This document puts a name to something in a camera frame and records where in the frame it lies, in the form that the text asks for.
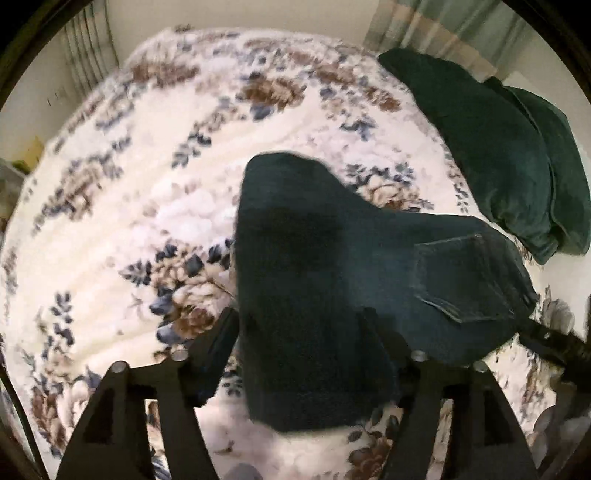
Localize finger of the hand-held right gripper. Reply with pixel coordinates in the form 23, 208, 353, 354
518, 318, 591, 385

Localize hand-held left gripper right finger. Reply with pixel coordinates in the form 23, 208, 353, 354
360, 307, 539, 480

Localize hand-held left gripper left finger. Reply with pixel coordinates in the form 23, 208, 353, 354
55, 307, 241, 480

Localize dark blue jeans pants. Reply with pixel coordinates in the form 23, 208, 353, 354
233, 151, 539, 435

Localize floral bed blanket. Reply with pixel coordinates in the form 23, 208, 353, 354
0, 25, 591, 480

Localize small dark green pillow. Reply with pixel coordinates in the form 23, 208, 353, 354
484, 76, 591, 258

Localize large dark green pillow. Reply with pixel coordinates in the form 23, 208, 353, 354
378, 48, 556, 267

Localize clear container with green lid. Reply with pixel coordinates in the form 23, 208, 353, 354
0, 158, 26, 224

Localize yellow box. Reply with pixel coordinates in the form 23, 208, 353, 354
22, 136, 48, 163

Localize striped grey curtain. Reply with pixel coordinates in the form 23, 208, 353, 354
64, 9, 122, 90

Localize green curtain with beige band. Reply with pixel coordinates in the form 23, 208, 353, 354
364, 0, 548, 89

